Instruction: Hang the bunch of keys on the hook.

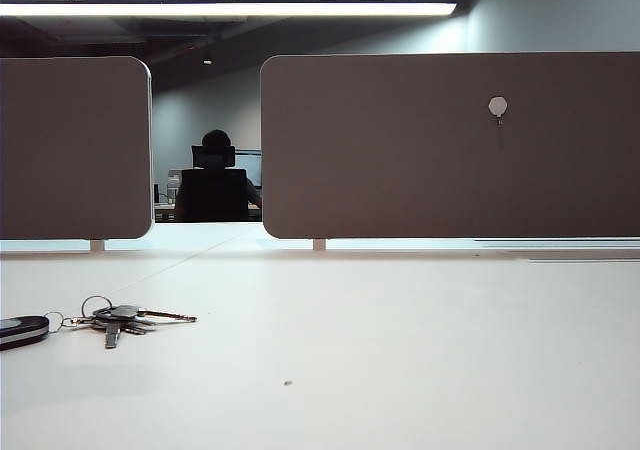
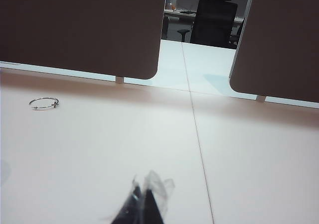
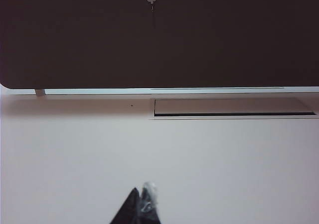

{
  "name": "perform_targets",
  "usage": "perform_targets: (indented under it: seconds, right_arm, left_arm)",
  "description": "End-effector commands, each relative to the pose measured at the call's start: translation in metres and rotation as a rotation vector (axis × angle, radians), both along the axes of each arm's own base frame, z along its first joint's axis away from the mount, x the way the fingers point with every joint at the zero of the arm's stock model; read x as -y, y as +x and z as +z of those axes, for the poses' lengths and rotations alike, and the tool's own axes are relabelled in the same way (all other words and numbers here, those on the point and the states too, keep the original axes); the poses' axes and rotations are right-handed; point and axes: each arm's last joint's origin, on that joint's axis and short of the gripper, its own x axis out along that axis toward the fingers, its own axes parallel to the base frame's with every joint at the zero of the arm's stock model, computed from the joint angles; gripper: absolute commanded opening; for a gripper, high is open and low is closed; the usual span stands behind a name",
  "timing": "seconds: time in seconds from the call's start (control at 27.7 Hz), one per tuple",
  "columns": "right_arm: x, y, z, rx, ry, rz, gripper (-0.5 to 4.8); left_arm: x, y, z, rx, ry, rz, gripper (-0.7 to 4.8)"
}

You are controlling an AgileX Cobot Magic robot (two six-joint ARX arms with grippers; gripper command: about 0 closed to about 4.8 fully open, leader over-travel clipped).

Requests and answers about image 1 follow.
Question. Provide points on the grey desk partition with hook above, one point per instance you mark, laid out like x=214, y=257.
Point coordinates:
x=400, y=145

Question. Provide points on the seated person in dark clothes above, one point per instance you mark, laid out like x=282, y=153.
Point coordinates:
x=216, y=137

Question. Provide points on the grey desk partition plain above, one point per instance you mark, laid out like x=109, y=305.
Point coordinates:
x=75, y=145

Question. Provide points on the bunch of keys with black fob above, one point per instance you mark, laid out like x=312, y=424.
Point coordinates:
x=120, y=311

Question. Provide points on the computer monitor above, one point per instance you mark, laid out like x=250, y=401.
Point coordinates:
x=248, y=167

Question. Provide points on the black office chair with occupant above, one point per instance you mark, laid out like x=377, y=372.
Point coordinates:
x=215, y=195

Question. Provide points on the long ceiling light strip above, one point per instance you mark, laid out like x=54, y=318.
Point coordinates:
x=200, y=10

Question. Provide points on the white adhesive wall hook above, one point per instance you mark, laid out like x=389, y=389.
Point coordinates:
x=498, y=105

